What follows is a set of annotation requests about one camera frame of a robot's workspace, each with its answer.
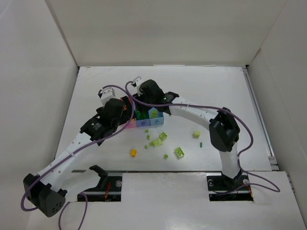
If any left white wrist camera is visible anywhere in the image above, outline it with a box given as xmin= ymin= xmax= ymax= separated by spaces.
xmin=98 ymin=87 xmax=115 ymax=106

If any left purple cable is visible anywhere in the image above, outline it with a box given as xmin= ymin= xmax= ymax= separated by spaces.
xmin=20 ymin=85 xmax=136 ymax=230

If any pale lime lego cube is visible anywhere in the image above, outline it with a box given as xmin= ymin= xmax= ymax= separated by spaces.
xmin=193 ymin=131 xmax=201 ymax=138

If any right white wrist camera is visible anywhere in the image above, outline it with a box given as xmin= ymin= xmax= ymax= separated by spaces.
xmin=132 ymin=76 xmax=143 ymax=87

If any lime 2x2 lego brick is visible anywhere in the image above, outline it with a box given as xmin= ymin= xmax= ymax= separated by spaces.
xmin=175 ymin=147 xmax=185 ymax=158

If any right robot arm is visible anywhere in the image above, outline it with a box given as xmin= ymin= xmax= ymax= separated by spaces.
xmin=132 ymin=77 xmax=240 ymax=179

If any lime rounded lego brick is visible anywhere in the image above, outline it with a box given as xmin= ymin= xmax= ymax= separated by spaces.
xmin=150 ymin=138 xmax=163 ymax=147

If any light blue container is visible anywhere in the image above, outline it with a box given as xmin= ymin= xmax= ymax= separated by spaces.
xmin=148 ymin=107 xmax=164 ymax=126

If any purple container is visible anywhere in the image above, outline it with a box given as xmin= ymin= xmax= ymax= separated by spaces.
xmin=133 ymin=100 xmax=151 ymax=127

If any dark green lego plate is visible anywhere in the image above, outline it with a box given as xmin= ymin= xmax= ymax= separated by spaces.
xmin=135 ymin=110 xmax=149 ymax=120

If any light green square lego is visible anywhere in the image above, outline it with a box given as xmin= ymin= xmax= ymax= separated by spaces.
xmin=150 ymin=109 xmax=159 ymax=119

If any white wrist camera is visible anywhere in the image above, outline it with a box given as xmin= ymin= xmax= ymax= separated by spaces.
xmin=98 ymin=87 xmax=115 ymax=106
xmin=132 ymin=76 xmax=143 ymax=87

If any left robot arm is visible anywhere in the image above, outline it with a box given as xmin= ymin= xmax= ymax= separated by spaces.
xmin=23 ymin=97 xmax=132 ymax=218

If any small yellow lego brick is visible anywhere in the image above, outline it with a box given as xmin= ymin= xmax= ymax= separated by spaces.
xmin=130 ymin=149 xmax=137 ymax=157

